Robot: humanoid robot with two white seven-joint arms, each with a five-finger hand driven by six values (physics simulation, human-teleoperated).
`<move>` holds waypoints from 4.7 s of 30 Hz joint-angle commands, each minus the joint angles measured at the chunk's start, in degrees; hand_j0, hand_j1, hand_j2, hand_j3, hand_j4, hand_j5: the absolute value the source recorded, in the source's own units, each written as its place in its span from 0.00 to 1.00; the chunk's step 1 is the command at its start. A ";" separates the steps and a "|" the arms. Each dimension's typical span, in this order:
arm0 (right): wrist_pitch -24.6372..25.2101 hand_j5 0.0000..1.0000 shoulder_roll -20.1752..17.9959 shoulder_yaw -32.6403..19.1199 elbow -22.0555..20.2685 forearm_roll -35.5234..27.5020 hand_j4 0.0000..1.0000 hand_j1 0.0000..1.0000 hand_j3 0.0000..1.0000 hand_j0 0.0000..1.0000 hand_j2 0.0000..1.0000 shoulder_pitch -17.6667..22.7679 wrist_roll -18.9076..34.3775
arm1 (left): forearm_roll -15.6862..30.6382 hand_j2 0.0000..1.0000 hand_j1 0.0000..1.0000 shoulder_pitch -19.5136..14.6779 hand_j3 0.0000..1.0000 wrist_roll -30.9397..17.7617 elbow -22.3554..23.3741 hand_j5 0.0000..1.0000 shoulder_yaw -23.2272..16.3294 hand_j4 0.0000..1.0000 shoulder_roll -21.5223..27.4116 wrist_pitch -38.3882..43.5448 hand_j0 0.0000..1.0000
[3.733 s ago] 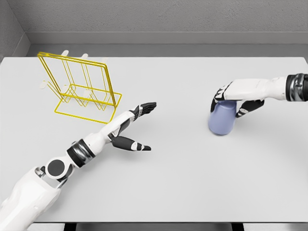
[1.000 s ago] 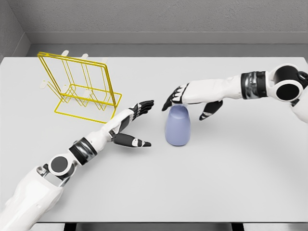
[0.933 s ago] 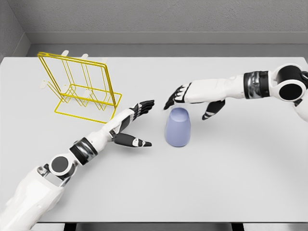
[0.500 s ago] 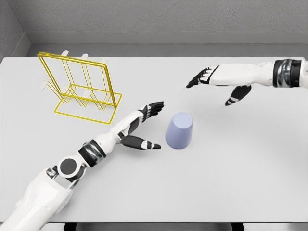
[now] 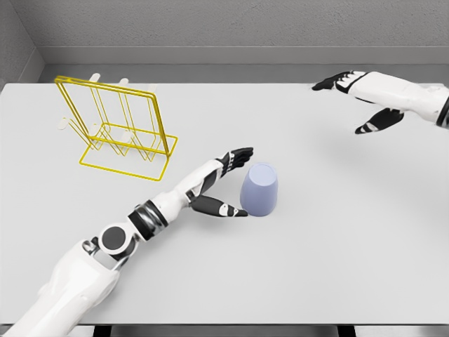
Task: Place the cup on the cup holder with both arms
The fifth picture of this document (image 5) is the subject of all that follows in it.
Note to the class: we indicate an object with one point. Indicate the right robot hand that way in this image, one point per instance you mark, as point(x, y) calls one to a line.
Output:
point(379, 92)

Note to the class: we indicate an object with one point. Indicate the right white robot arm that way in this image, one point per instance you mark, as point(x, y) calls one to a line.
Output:
point(431, 102)

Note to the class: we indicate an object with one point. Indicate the lavender plastic cup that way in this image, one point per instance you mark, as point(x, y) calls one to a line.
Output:
point(260, 189)

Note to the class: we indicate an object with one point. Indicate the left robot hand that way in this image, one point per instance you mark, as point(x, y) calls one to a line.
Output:
point(196, 182)

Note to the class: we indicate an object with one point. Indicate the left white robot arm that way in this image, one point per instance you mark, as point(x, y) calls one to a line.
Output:
point(105, 259)

